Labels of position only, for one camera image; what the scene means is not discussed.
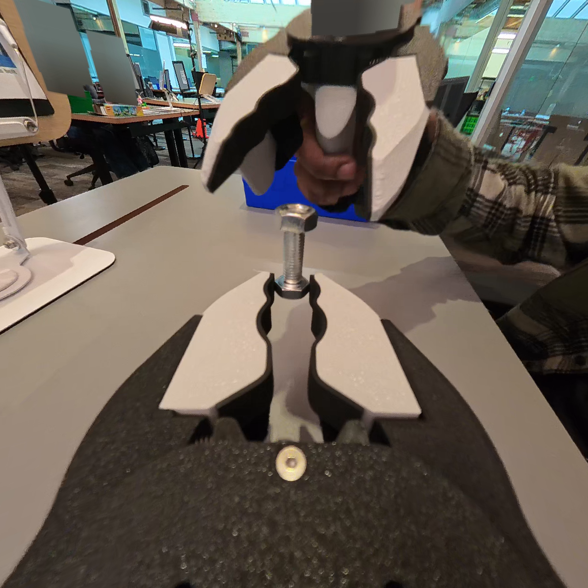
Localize black office chair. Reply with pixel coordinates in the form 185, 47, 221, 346
64, 124, 160, 187

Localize silver bolt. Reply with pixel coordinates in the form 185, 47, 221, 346
276, 203, 319, 288

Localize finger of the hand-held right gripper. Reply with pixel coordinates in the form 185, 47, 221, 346
201, 54, 304, 196
356, 56, 432, 222

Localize silver hex nut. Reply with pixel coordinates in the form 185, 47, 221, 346
274, 275, 312, 300

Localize wooden office desk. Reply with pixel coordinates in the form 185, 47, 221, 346
71, 98, 221, 168

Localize blue plastic bin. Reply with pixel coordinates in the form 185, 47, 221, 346
242, 155, 369, 223

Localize person's right forearm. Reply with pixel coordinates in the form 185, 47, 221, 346
381, 112, 588, 285

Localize person's dark trousers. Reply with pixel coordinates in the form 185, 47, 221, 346
528, 363, 588, 465

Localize person's right hand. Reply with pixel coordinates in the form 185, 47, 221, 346
293, 94, 368, 209

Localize person's plaid shirt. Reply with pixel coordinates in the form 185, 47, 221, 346
496, 262, 588, 375

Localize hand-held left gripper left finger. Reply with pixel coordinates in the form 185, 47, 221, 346
158, 271, 275, 444

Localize clear tablet stand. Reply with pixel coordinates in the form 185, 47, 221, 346
0, 177, 33, 301

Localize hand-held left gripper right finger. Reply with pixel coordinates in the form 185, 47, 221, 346
307, 272, 422, 444

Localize white base pad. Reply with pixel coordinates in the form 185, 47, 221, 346
0, 237, 115, 334

